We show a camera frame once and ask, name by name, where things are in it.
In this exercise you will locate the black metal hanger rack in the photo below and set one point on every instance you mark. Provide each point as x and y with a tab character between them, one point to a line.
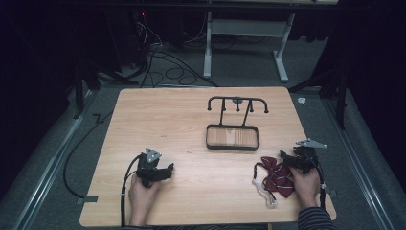
234	127

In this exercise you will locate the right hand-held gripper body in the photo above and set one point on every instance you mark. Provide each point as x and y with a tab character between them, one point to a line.
304	157

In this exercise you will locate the crumpled white paper scrap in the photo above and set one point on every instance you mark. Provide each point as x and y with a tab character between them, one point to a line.
302	100

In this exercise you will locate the black tripod stand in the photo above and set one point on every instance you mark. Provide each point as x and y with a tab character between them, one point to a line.
332	89
87	76

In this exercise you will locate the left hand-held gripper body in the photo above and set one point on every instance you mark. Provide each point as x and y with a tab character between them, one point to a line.
147	166

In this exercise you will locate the grey tape strip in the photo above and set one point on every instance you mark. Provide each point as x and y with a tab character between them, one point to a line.
86	200

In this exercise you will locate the person's right hand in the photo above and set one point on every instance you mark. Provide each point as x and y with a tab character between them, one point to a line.
305	187

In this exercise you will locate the white metal desk frame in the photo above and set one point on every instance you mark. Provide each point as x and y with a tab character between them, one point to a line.
245	41

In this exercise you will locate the person's left hand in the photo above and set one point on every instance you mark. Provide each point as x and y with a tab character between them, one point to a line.
142	194

